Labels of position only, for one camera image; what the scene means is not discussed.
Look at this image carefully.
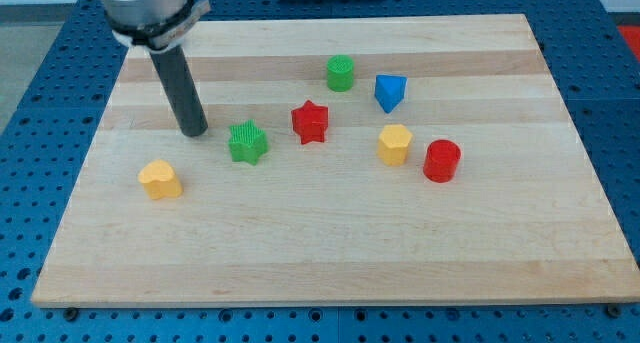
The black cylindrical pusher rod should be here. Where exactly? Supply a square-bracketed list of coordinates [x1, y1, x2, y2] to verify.
[151, 46, 208, 137]

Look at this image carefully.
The yellow hexagon block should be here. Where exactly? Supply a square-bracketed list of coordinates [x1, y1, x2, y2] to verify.
[377, 124, 413, 166]

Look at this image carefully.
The blue triangle block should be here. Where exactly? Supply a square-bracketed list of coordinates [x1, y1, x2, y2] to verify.
[374, 75, 407, 114]

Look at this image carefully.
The green star block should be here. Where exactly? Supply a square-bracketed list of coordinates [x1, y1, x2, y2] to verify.
[228, 120, 269, 165]

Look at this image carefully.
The yellow heart block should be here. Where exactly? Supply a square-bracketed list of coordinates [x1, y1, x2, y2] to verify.
[137, 159, 183, 200]

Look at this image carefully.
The red star block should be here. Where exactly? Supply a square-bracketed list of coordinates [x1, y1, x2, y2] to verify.
[291, 100, 329, 145]

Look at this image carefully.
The green cylinder block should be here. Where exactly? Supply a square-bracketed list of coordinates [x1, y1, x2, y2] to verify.
[326, 55, 355, 92]

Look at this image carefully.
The wooden board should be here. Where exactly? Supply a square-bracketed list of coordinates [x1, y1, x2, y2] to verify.
[32, 14, 639, 308]

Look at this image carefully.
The red cylinder block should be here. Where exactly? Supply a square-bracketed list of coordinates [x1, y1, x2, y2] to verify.
[423, 139, 462, 183]

